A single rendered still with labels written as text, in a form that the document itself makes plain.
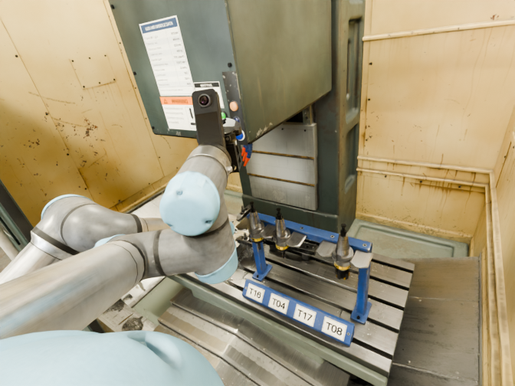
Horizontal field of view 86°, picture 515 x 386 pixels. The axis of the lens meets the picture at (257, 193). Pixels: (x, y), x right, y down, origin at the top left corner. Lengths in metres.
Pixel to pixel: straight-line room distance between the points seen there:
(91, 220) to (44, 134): 1.22
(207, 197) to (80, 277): 0.15
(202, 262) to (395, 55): 1.44
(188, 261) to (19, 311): 0.22
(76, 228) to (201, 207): 0.43
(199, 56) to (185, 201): 0.55
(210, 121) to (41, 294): 0.35
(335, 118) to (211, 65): 0.76
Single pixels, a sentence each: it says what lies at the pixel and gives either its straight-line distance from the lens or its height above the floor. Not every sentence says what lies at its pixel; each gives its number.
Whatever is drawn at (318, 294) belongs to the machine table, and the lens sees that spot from 1.22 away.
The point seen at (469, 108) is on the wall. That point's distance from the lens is 1.69.
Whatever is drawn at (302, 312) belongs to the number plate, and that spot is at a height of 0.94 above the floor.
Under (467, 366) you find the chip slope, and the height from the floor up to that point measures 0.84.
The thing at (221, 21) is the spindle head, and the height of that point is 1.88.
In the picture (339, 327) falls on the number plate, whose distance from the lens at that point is 1.08.
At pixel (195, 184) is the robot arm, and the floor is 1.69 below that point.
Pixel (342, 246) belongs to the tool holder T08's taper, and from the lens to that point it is 0.88.
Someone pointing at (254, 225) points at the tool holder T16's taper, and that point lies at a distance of 1.02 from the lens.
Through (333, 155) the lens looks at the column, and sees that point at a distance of 1.48.
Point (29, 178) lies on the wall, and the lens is 1.90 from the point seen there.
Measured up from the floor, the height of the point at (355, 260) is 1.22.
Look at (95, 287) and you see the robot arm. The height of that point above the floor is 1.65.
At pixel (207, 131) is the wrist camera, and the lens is 0.51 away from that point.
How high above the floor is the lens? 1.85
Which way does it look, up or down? 30 degrees down
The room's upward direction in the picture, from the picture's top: 9 degrees counter-clockwise
